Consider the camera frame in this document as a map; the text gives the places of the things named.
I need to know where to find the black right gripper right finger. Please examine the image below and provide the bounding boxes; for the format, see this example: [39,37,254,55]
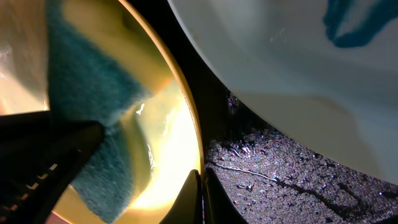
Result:
[203,167,248,224]

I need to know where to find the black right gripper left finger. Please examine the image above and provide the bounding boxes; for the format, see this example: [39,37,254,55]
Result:
[160,169,203,224]

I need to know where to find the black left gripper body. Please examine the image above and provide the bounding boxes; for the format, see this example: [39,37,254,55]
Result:
[1,111,104,223]

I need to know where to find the yellow plate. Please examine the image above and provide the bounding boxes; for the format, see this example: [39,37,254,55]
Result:
[1,0,203,223]

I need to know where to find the green yellow sponge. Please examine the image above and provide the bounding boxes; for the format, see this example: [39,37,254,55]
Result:
[45,1,150,223]

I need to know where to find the pale green plate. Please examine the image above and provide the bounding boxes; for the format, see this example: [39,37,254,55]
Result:
[169,0,397,184]

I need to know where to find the round black tray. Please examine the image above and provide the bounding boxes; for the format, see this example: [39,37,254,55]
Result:
[132,1,397,223]

